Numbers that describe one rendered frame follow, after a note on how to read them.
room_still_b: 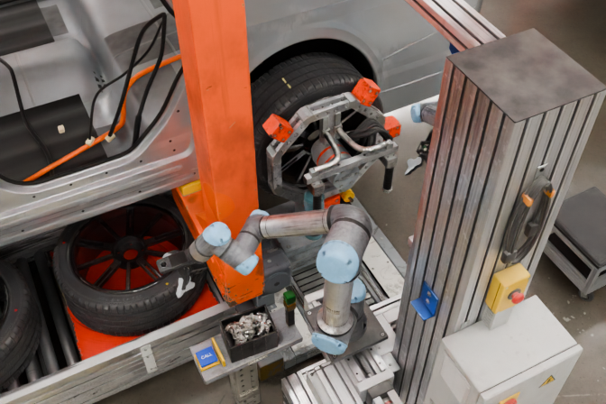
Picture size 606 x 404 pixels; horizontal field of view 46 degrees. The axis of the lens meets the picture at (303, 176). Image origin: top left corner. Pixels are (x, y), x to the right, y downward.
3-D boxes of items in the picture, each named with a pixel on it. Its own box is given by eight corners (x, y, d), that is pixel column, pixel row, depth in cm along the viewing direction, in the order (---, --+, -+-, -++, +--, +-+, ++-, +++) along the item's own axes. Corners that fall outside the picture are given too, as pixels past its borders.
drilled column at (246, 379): (252, 383, 323) (246, 335, 292) (261, 401, 316) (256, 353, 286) (231, 392, 319) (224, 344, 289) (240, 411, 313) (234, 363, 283)
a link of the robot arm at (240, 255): (268, 245, 224) (240, 225, 222) (252, 272, 217) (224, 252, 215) (256, 254, 230) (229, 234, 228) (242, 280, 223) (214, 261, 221)
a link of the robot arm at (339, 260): (357, 327, 237) (372, 224, 197) (342, 364, 228) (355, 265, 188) (324, 316, 240) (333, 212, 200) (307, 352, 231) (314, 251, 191)
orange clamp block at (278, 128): (286, 119, 287) (271, 112, 281) (295, 131, 283) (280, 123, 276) (276, 132, 289) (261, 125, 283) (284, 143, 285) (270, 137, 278)
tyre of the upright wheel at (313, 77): (371, 39, 314) (234, 64, 287) (399, 68, 300) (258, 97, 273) (346, 151, 359) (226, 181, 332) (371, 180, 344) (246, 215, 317)
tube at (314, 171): (327, 133, 294) (328, 114, 287) (351, 163, 282) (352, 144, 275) (289, 147, 289) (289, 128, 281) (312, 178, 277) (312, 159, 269)
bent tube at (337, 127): (369, 119, 301) (371, 100, 293) (392, 147, 289) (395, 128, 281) (332, 132, 295) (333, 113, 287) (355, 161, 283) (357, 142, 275)
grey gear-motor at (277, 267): (259, 244, 368) (255, 199, 342) (295, 305, 342) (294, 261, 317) (226, 257, 362) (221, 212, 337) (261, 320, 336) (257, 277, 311)
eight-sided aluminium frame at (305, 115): (371, 169, 336) (381, 79, 296) (379, 179, 332) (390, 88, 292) (268, 209, 319) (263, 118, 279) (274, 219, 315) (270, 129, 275)
